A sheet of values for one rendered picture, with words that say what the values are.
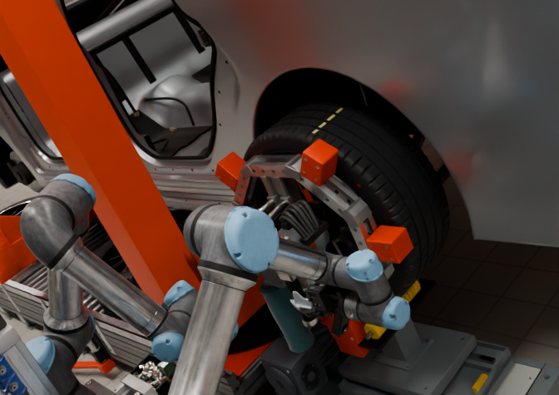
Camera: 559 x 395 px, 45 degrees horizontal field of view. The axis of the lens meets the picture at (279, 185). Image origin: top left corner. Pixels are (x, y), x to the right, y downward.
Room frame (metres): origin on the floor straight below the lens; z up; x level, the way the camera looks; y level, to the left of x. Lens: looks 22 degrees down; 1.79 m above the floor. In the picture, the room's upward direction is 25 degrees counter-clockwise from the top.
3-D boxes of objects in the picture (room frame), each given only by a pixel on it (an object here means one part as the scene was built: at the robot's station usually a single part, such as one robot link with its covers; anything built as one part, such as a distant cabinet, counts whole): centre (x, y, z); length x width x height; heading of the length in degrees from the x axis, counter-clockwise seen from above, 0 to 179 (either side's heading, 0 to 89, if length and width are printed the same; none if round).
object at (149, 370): (1.97, 0.66, 0.51); 0.20 x 0.14 x 0.13; 38
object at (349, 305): (1.39, -0.05, 0.85); 0.08 x 0.05 x 0.08; 126
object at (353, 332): (1.87, -0.04, 0.48); 0.16 x 0.12 x 0.17; 126
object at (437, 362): (1.94, -0.15, 0.32); 0.40 x 0.30 x 0.28; 36
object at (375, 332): (1.80, -0.16, 0.51); 0.29 x 0.06 x 0.06; 126
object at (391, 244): (1.59, -0.20, 0.85); 0.09 x 0.08 x 0.07; 36
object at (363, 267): (1.34, -0.09, 0.95); 0.11 x 0.08 x 0.11; 34
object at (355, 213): (1.84, -0.01, 0.85); 0.54 x 0.07 x 0.54; 36
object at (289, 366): (2.07, 0.12, 0.26); 0.42 x 0.18 x 0.35; 126
